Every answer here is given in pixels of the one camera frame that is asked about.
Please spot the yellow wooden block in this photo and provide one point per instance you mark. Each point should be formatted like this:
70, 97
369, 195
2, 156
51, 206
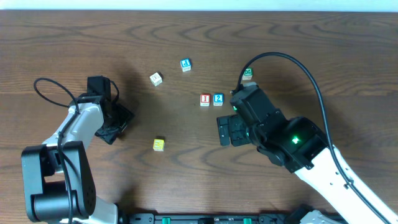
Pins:
158, 145

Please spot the blue number 2 block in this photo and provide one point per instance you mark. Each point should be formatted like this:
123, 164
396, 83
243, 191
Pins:
218, 99

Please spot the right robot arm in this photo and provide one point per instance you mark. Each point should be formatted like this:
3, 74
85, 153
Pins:
300, 146

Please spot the blue letter P block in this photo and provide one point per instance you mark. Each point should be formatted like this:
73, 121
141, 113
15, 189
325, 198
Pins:
185, 65

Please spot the red letter I block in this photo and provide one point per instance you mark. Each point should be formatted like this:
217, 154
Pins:
205, 99

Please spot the plain white wooden block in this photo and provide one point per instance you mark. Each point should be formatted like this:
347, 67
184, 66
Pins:
156, 79

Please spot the green letter R block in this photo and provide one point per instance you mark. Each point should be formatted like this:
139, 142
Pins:
248, 73

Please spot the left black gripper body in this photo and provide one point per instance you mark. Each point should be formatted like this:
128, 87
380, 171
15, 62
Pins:
117, 125

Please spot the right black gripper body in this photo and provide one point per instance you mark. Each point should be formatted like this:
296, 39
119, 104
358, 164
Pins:
234, 131

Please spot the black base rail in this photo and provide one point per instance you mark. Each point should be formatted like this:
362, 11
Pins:
300, 216

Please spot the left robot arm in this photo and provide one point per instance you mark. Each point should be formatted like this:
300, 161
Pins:
58, 183

